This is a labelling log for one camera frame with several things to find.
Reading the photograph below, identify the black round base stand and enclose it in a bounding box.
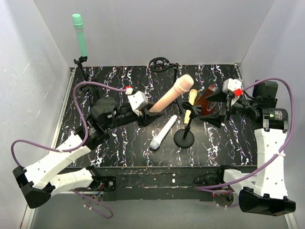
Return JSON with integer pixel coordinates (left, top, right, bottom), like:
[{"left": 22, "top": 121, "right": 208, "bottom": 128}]
[
  {"left": 90, "top": 85, "right": 104, "bottom": 107},
  {"left": 173, "top": 102, "right": 202, "bottom": 148}
]

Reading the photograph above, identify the black tripod clip stand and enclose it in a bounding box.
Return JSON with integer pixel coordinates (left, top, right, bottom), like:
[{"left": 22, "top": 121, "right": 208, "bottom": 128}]
[{"left": 73, "top": 57, "right": 91, "bottom": 98}]

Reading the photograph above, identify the pink microphone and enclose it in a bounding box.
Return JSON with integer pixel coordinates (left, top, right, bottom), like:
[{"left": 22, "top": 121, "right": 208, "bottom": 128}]
[{"left": 149, "top": 74, "right": 194, "bottom": 113}]

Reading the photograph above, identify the green microphone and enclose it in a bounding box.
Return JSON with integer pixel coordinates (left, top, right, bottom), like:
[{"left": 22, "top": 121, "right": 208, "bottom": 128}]
[{"left": 72, "top": 13, "right": 87, "bottom": 57}]

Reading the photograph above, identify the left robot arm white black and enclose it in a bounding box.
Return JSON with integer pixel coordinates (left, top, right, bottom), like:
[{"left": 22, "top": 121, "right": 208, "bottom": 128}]
[{"left": 13, "top": 95, "right": 162, "bottom": 208}]

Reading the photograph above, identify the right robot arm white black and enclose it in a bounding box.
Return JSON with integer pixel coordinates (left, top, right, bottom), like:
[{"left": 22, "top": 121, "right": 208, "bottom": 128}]
[{"left": 198, "top": 79, "right": 296, "bottom": 217}]

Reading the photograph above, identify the brown wooden metronome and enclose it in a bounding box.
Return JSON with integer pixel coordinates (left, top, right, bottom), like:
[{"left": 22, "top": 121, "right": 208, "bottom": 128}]
[{"left": 194, "top": 84, "right": 218, "bottom": 116}]

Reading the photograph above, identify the white microphone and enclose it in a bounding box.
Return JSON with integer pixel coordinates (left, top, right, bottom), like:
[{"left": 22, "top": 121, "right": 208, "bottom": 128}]
[{"left": 150, "top": 115, "right": 178, "bottom": 150}]

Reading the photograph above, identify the yellow microphone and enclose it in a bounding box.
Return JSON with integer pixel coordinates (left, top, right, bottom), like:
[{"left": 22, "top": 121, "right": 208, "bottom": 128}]
[{"left": 183, "top": 89, "right": 198, "bottom": 126}]

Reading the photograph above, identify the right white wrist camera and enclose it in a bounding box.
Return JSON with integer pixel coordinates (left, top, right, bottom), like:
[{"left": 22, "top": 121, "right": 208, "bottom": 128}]
[{"left": 222, "top": 78, "right": 243, "bottom": 96}]

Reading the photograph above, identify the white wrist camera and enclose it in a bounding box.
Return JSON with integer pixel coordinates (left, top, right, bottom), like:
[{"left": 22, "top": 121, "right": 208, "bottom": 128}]
[
  {"left": 127, "top": 91, "right": 148, "bottom": 116},
  {"left": 222, "top": 78, "right": 243, "bottom": 96}
]

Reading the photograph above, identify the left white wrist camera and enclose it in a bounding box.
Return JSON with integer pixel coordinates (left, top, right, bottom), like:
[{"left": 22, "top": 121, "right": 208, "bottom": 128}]
[{"left": 127, "top": 91, "right": 148, "bottom": 116}]

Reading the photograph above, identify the black shock mount tripod stand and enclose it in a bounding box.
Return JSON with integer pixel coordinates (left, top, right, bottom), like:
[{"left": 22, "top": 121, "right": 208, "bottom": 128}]
[{"left": 149, "top": 57, "right": 183, "bottom": 115}]

